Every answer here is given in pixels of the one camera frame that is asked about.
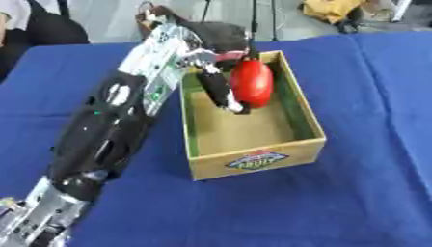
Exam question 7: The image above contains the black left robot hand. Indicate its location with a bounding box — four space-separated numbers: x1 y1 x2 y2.
176 20 254 115

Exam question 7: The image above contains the red oval toy fruit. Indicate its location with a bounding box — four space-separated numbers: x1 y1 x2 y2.
228 57 276 110

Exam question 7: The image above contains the tan cardboard box green inside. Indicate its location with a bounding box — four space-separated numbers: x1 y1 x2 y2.
178 49 328 181

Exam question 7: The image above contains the black tripod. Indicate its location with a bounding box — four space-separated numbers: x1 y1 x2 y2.
201 0 281 60

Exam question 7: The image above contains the yellow bag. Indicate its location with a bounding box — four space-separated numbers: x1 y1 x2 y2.
302 0 368 24

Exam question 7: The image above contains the person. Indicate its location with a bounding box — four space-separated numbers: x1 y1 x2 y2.
0 0 92 81

